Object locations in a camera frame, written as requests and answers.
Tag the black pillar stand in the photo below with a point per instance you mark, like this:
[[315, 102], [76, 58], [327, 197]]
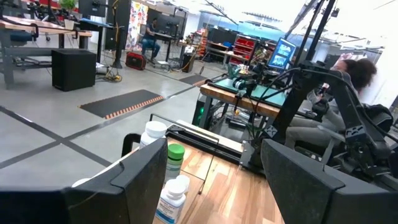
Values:
[[119, 31]]

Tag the slim white bottle blue label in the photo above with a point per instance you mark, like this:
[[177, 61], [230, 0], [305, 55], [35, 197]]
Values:
[[171, 205]]

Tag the colourful printed white cloth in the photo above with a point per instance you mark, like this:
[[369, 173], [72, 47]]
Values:
[[138, 18]]

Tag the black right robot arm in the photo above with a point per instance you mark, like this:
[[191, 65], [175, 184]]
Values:
[[290, 102]]

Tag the red and black bag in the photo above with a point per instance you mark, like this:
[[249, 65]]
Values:
[[136, 61]]

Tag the small black floor mat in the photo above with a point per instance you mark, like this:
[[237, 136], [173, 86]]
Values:
[[192, 80]]

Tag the black computer tower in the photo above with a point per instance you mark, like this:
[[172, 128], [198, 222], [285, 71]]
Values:
[[202, 112]]

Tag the black mat orange-striped edge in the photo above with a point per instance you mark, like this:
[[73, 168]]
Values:
[[121, 102]]

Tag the green-capped bottle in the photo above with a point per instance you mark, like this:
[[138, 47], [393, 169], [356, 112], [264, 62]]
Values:
[[175, 152]]

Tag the person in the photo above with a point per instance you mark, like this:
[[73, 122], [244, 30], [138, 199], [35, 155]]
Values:
[[362, 73], [149, 34]]

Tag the red bin rack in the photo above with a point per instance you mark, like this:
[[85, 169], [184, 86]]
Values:
[[244, 46]]

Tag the black chair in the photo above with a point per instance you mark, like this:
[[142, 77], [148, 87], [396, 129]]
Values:
[[377, 116]]

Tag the black aluminium rig frame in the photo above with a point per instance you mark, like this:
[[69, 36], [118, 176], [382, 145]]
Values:
[[202, 141]]

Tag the wooden-top table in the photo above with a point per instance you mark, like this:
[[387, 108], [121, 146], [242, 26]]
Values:
[[230, 98]]

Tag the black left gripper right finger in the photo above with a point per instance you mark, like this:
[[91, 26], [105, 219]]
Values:
[[304, 193]]

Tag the monitor with blue screen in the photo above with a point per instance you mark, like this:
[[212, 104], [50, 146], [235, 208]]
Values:
[[281, 54]]

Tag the black cube box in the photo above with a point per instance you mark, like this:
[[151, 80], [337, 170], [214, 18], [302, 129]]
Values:
[[73, 70]]

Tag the black desk monitor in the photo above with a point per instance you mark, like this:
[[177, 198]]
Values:
[[169, 26]]

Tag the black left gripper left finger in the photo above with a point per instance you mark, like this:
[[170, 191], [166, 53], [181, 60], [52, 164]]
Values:
[[130, 193]]

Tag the green table mat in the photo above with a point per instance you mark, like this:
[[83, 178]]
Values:
[[267, 93]]

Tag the wooden-top grey workbench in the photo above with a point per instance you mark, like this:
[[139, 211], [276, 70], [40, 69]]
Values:
[[40, 28]]

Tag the green plant white pot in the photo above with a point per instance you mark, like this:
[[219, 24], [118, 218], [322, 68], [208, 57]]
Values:
[[69, 24]]

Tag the large white bottle red label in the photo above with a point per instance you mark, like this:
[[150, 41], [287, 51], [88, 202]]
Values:
[[154, 130]]

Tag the black slanted metal pole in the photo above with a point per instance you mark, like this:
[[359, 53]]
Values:
[[298, 19], [320, 28]]

